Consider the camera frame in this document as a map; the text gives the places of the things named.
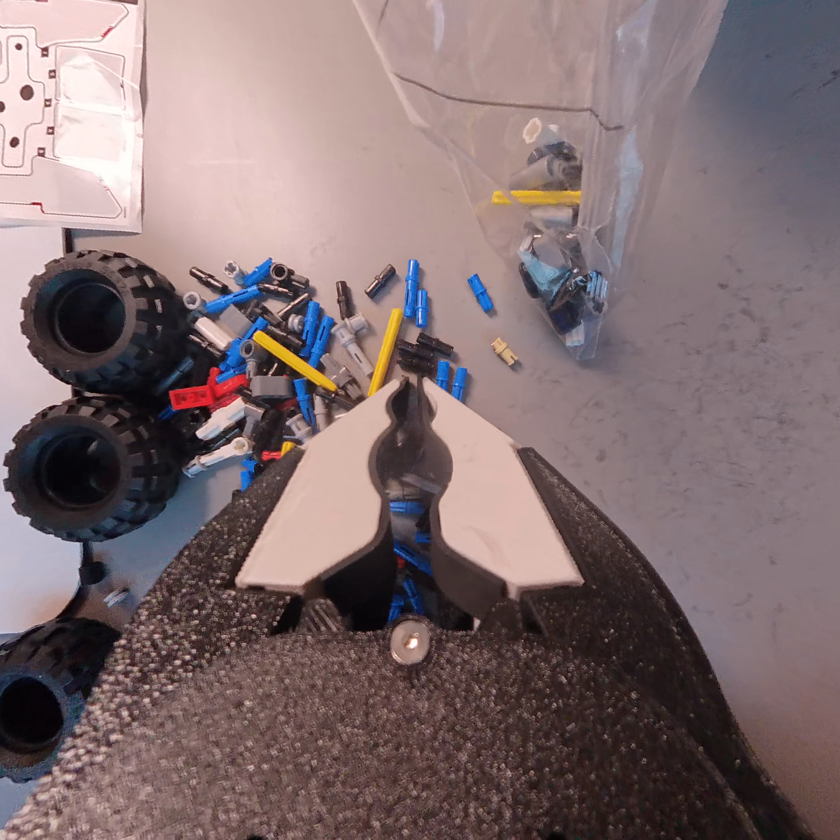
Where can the grey desk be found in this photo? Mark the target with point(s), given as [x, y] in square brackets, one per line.
[683, 394]

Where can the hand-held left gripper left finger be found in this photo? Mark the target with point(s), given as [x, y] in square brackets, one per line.
[322, 512]

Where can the white sticker sheet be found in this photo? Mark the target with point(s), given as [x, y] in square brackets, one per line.
[66, 112]

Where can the black toy tire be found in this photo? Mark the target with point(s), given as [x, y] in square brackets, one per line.
[158, 315]
[145, 486]
[72, 656]

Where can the white booklet stand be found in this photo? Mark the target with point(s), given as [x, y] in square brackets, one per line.
[33, 578]

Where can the clear plastic bag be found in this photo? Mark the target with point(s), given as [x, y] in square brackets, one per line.
[525, 79]

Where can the pile of small toy parts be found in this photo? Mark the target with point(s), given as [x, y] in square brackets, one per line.
[295, 361]

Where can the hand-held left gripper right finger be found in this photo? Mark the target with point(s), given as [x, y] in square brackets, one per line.
[505, 519]

